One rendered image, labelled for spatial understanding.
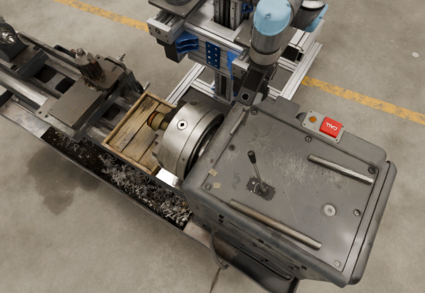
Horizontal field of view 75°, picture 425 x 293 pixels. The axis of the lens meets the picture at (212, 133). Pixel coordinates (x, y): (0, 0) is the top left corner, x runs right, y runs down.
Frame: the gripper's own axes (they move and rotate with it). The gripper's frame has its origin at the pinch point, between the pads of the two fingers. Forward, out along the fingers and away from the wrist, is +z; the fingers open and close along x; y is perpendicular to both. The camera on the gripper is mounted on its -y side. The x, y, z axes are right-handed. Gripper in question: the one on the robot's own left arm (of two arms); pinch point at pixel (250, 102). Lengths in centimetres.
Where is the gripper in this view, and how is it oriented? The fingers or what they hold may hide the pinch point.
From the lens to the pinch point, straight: 91.3
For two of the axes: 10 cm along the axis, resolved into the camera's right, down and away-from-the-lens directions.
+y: 5.2, -7.7, 3.7
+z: 0.1, 4.4, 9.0
